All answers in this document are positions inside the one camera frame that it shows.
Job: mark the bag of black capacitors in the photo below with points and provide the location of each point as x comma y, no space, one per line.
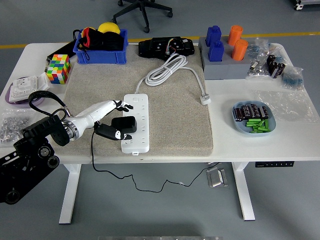
276,67

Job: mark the black capacitor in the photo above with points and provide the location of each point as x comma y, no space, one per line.
264,112
255,110
246,111
238,114

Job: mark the colourful puzzle cube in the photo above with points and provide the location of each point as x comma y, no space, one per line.
58,68

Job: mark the blue square block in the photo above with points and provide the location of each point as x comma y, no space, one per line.
216,51
213,35

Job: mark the silver foot pedal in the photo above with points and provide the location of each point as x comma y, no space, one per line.
216,177

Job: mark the bag of silver parts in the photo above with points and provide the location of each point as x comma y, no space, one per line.
257,70

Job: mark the white table leg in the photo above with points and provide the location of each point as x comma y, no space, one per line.
68,195
243,195

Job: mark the bag of silver nuts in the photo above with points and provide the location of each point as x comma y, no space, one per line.
10,125

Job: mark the grey block holder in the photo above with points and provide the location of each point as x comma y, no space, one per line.
225,70

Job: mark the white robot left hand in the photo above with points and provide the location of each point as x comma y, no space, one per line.
92,115

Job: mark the white cart frame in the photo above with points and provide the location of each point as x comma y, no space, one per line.
298,6

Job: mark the white wall socket panel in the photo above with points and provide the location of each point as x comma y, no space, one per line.
22,86

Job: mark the blue plastic bin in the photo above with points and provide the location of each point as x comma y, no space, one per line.
100,56

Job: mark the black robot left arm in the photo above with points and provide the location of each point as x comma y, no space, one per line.
32,150

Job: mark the black office chair base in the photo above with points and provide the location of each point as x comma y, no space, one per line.
143,10

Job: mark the bag of blue components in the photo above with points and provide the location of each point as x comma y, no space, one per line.
292,78

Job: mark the orange cylinder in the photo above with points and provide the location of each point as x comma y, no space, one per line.
235,33
239,50

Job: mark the black plug adapter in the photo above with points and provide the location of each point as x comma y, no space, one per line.
123,122

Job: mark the empty clear plastic bag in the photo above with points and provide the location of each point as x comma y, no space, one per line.
287,105

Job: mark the black table control panel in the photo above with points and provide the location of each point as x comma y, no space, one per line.
275,164

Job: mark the grey-brown mat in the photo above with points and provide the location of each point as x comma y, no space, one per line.
175,125

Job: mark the large yellow ball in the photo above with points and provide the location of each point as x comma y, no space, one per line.
108,27

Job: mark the purple tray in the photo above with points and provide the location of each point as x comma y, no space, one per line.
10,100

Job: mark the long black box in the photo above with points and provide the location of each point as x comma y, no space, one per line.
62,48

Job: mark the black electronic device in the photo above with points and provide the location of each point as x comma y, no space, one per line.
155,47

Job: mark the green battery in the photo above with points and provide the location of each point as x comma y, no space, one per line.
252,124
266,125
257,130
252,121
261,124

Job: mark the white power strip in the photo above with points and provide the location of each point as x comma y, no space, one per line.
142,140

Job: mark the light blue plate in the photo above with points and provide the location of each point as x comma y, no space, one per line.
240,127

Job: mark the bag of small blue parts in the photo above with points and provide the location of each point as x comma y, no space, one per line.
257,48

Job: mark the black bag with red trim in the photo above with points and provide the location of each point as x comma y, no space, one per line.
110,41

